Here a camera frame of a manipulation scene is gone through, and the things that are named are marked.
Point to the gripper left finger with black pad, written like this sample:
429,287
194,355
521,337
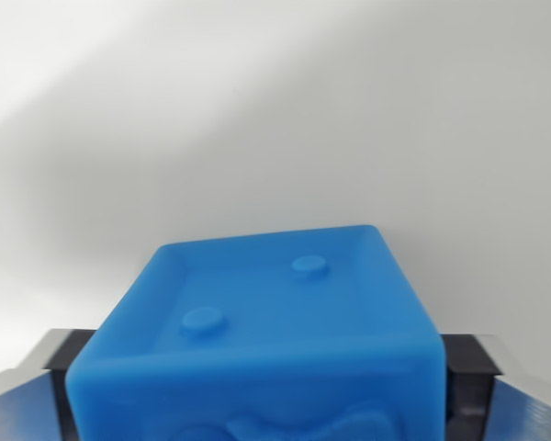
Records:
25,395

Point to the blue cube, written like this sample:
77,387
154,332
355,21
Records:
275,340

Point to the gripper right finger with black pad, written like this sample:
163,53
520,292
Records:
491,395

